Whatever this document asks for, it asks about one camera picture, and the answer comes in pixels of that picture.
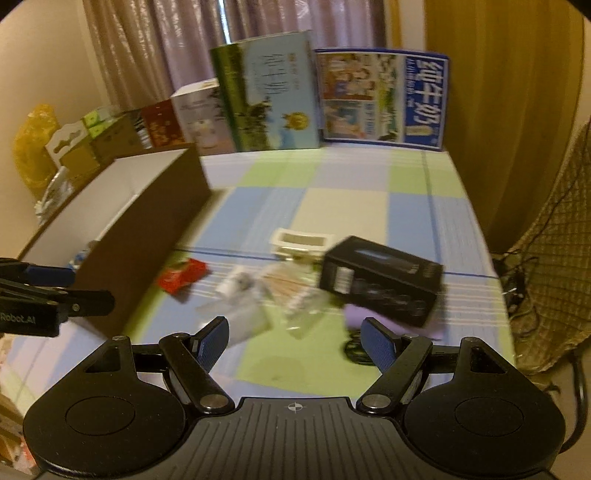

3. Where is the black cable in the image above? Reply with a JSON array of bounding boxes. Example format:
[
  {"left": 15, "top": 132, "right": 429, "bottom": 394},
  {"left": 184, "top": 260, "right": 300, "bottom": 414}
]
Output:
[{"left": 341, "top": 329, "right": 376, "bottom": 368}]

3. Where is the purple tube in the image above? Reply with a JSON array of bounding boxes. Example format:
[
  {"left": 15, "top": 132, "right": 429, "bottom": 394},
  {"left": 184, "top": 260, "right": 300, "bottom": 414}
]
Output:
[{"left": 344, "top": 304, "right": 445, "bottom": 340}]

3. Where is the clear plastic bag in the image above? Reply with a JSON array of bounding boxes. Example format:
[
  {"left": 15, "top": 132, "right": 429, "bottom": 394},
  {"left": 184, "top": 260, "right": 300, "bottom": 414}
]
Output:
[{"left": 195, "top": 293, "right": 271, "bottom": 346}]

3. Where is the red snack packet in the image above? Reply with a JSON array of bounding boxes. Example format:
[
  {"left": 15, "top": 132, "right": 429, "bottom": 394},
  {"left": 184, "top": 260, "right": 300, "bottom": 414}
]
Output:
[{"left": 157, "top": 258, "right": 208, "bottom": 295}]

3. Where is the white pill bottle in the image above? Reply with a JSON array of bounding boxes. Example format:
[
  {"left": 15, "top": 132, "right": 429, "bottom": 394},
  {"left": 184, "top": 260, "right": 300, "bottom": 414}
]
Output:
[{"left": 215, "top": 266, "right": 256, "bottom": 299}]

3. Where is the black product box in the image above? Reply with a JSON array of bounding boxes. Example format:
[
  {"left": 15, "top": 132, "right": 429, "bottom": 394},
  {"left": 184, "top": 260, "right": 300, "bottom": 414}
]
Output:
[{"left": 318, "top": 236, "right": 444, "bottom": 327}]

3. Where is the bag of cotton swabs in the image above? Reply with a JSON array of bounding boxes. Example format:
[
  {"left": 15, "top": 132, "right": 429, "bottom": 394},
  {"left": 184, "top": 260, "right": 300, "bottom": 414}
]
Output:
[{"left": 259, "top": 262, "right": 325, "bottom": 319}]

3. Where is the white plastic clip holder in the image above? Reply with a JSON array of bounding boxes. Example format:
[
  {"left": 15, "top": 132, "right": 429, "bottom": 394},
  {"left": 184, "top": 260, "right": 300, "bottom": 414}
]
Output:
[{"left": 270, "top": 228, "right": 334, "bottom": 261}]

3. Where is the brown cardboard storage box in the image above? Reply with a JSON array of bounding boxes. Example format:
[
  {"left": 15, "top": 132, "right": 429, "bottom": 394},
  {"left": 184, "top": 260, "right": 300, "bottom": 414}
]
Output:
[{"left": 19, "top": 145, "right": 211, "bottom": 337}]

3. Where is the white crumpled plastic bag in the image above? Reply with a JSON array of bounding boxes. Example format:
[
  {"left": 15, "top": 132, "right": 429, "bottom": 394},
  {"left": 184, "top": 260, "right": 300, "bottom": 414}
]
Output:
[{"left": 34, "top": 166, "right": 74, "bottom": 225}]

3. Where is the yellow plastic bag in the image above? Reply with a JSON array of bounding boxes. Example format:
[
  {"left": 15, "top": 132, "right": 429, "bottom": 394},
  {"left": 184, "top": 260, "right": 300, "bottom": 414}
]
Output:
[{"left": 12, "top": 103, "right": 61, "bottom": 200}]

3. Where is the white cutout cardboard box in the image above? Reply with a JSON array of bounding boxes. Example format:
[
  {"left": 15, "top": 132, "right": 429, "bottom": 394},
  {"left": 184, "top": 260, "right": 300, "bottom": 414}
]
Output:
[{"left": 45, "top": 120, "right": 89, "bottom": 167}]

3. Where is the checkered bed sheet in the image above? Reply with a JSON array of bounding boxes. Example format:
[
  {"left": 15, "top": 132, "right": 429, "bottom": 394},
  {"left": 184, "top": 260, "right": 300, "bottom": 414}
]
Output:
[{"left": 1, "top": 145, "right": 514, "bottom": 409}]

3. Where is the brown cardboard carton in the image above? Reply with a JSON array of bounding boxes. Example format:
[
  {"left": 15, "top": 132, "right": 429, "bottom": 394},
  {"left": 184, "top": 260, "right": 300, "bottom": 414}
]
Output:
[{"left": 60, "top": 115, "right": 144, "bottom": 184}]

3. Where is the green tissue pack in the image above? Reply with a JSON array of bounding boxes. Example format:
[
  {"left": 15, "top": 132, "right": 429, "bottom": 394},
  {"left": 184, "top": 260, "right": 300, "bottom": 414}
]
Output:
[{"left": 82, "top": 106, "right": 120, "bottom": 139}]

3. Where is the red gift box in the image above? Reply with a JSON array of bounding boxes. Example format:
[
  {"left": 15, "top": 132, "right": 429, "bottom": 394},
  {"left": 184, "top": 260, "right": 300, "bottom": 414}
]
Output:
[{"left": 129, "top": 99, "right": 185, "bottom": 149}]

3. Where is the white gift box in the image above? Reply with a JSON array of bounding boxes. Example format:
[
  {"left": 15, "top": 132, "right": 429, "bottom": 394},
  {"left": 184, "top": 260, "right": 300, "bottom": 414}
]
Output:
[{"left": 170, "top": 78, "right": 235, "bottom": 156}]

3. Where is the purple curtain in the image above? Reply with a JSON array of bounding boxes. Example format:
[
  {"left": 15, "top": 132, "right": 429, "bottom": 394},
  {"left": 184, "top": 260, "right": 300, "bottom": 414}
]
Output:
[{"left": 82, "top": 0, "right": 389, "bottom": 110}]

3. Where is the green blue milk carton box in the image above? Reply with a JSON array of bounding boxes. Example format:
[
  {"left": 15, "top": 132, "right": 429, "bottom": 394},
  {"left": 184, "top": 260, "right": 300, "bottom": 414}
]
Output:
[{"left": 211, "top": 31, "right": 321, "bottom": 152}]

